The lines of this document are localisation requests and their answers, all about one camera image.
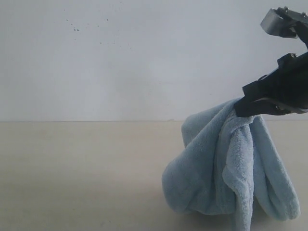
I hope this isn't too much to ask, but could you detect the light blue fleece towel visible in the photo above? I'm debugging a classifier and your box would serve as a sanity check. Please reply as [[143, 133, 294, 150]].
[[162, 100, 300, 231]]

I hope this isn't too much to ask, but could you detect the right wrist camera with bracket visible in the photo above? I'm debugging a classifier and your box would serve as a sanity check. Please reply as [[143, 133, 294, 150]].
[[260, 7, 308, 47]]

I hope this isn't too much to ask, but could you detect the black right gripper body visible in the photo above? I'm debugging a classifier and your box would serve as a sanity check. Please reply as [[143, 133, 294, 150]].
[[243, 53, 308, 114]]

